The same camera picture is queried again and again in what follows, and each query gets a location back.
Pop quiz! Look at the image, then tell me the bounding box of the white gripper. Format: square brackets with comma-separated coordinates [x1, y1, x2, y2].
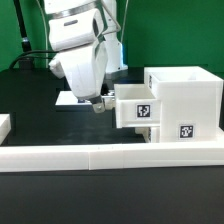
[49, 8, 108, 113]

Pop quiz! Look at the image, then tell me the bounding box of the white drawer box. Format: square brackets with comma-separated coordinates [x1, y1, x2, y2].
[113, 84, 161, 128]
[135, 127, 160, 143]

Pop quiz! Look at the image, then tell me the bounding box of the white front drawer box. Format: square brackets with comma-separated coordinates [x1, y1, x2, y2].
[135, 127, 160, 143]

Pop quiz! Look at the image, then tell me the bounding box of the white drawer cabinet housing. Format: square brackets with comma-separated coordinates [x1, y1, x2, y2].
[144, 66, 223, 142]

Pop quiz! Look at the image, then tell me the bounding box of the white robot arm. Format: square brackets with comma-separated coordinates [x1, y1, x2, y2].
[44, 0, 123, 113]

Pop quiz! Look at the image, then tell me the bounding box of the fiducial marker sheet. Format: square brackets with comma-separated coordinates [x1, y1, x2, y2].
[55, 89, 116, 108]

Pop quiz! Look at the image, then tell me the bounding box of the black pole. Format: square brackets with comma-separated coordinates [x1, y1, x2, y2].
[13, 0, 31, 52]

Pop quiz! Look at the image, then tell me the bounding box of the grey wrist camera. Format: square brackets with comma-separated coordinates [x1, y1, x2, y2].
[49, 57, 65, 79]

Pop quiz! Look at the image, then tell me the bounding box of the black cable with connector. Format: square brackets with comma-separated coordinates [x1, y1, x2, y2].
[8, 49, 56, 70]

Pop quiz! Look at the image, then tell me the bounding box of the white fence wall frame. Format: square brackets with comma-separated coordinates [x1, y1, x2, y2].
[0, 114, 224, 172]

